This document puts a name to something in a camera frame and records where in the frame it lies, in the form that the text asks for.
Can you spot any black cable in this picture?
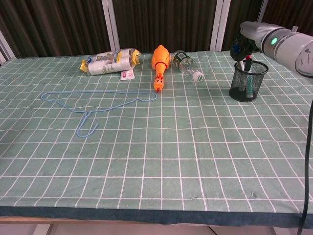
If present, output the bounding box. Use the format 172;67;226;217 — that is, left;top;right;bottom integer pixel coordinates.
296;97;313;235

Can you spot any small white red card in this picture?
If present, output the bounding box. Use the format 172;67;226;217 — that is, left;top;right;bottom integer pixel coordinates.
120;70;136;81

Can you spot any thin white frame post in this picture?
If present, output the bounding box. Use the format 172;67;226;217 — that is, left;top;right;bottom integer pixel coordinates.
257;0;269;23

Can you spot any orange rubber chicken toy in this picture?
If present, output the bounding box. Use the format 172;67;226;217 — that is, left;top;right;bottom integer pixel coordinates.
152;45;171;94

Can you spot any white partition frame post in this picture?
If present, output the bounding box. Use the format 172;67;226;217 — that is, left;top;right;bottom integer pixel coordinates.
101;0;121;51
0;30;13;67
209;0;232;51

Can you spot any green checked tablecloth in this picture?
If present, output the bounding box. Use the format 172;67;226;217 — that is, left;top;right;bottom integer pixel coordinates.
0;47;313;227

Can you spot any blue marker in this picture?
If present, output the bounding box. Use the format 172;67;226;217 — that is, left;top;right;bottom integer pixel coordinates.
233;43;247;92

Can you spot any light blue wire hanger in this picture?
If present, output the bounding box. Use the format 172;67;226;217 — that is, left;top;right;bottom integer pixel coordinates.
40;90;158;138

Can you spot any black mesh pen holder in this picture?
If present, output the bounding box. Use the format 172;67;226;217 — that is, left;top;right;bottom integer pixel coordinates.
228;60;269;103

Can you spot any clear plastic water bottle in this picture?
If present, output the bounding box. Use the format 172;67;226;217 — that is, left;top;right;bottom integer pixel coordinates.
170;49;205;83

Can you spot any plastic-wrapped paper roll pack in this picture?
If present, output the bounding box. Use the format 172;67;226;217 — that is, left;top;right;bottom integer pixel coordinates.
80;47;142;76

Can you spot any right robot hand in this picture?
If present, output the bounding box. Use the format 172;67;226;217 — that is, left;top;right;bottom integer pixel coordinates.
230;21;265;62

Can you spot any dark brown slatted curtain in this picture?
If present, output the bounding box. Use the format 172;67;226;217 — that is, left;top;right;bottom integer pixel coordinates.
0;0;313;59

